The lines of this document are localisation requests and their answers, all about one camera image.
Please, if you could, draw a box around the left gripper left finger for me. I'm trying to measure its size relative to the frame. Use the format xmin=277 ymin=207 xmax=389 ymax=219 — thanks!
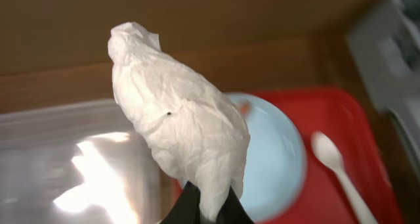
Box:
xmin=159 ymin=181 xmax=201 ymax=224

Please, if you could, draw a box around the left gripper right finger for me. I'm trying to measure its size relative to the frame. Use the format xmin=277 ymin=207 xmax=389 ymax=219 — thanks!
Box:
xmin=216 ymin=187 xmax=255 ymax=224

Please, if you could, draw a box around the light blue plate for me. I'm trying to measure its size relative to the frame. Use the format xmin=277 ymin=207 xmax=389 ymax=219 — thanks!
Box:
xmin=178 ymin=92 xmax=308 ymax=223

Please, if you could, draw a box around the white napkin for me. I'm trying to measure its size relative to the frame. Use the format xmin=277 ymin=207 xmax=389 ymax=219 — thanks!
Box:
xmin=108 ymin=22 xmax=250 ymax=221

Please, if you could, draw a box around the orange carrot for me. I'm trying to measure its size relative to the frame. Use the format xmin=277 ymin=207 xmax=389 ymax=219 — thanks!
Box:
xmin=238 ymin=101 xmax=252 ymax=117

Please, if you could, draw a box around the white plastic spoon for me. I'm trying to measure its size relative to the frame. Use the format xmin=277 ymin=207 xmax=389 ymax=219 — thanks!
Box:
xmin=311 ymin=131 xmax=378 ymax=224

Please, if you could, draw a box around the red serving tray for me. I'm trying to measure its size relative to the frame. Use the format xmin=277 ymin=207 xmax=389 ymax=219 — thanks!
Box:
xmin=170 ymin=87 xmax=404 ymax=224

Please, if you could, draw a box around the clear plastic bin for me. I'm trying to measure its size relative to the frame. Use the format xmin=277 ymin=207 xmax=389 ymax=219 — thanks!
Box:
xmin=1 ymin=99 xmax=160 ymax=224

